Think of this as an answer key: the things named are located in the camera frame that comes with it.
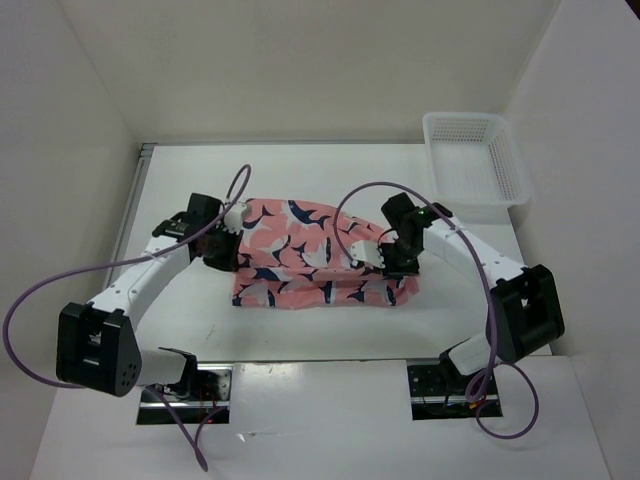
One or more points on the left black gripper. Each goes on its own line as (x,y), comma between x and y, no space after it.
(229,261)

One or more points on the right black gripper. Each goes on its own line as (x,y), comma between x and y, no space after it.
(390,268)

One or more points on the pink shark print shorts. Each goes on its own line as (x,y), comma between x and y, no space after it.
(289,258)

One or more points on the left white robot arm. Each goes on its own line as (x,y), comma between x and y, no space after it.
(96,345)

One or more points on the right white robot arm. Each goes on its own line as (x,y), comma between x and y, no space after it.
(524,309)

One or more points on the white plastic mesh basket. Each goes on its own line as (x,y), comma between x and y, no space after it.
(475,160)

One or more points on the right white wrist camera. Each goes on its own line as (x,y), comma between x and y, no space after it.
(367,253)

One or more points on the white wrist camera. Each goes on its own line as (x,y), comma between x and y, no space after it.
(367,253)
(235,216)

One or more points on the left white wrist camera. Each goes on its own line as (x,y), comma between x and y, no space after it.
(235,216)

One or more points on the aluminium table edge rail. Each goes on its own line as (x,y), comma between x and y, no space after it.
(132,202)

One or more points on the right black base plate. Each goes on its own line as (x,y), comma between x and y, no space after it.
(432,397)

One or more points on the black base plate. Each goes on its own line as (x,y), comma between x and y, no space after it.
(208,403)
(432,397)

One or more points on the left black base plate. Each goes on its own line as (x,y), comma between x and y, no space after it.
(208,403)

